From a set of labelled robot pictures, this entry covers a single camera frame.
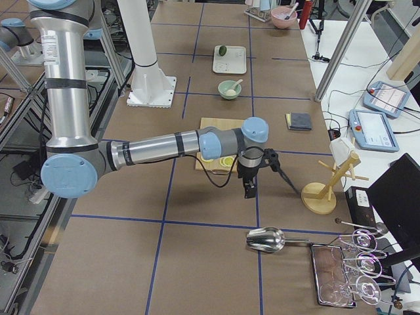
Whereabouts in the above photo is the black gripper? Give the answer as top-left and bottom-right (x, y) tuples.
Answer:
(237, 163), (259, 199)

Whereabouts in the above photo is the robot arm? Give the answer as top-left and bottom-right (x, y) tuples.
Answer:
(1, 18), (42, 56)
(28, 1), (269, 199)

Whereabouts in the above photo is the green ceramic bowl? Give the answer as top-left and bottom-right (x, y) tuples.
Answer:
(218, 79), (243, 100)

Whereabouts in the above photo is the pink bowl with ice cubes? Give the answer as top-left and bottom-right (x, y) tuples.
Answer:
(270, 7), (297, 29)

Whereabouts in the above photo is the lemon slice top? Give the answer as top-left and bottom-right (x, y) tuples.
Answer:
(219, 156), (235, 167)

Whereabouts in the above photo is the wooden cutting board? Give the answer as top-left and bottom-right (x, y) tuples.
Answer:
(195, 117), (247, 174)

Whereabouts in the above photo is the metal scoop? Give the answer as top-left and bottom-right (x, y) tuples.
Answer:
(246, 226), (310, 253)

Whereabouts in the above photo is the wooden mug tree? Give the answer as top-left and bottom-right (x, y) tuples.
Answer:
(301, 151), (369, 215)

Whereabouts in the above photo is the grey folded cloth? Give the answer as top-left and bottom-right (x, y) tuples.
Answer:
(285, 112), (312, 131)

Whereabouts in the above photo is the wine glass far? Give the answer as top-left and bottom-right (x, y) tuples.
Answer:
(331, 228), (377, 253)

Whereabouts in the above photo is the wine glass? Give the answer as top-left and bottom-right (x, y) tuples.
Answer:
(331, 251), (383, 280)
(331, 228), (377, 253)
(317, 276), (396, 308)

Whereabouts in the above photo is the cream serving tray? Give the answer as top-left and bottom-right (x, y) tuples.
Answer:
(213, 45), (247, 74)

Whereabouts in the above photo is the wine glass near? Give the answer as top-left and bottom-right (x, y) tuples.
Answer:
(317, 276), (396, 308)

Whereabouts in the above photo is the teach pendant near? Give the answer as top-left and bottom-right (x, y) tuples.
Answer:
(348, 110), (400, 152)

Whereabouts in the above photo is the teach pendant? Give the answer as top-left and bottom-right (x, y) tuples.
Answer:
(348, 110), (400, 152)
(363, 81), (411, 119)

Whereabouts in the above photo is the wine glass middle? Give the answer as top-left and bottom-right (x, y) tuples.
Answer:
(331, 251), (383, 280)

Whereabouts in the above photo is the green avocado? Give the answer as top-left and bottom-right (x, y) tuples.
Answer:
(218, 45), (227, 56)

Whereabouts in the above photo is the black monitor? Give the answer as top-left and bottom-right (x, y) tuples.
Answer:
(367, 153), (419, 268)

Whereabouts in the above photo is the black tripod stand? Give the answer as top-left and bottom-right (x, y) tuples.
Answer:
(309, 0), (330, 63)

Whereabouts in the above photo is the teach pendant far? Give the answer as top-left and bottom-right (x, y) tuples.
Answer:
(363, 81), (411, 119)

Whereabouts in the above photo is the red cylinder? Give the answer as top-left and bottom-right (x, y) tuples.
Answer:
(299, 0), (313, 30)

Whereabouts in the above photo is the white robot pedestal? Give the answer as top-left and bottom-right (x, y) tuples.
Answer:
(117, 0), (177, 108)

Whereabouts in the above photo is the white wire cup rack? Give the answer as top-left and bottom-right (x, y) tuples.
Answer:
(244, 7), (271, 22)

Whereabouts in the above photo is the aluminium frame post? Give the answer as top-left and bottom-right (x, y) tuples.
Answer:
(314, 0), (372, 102)

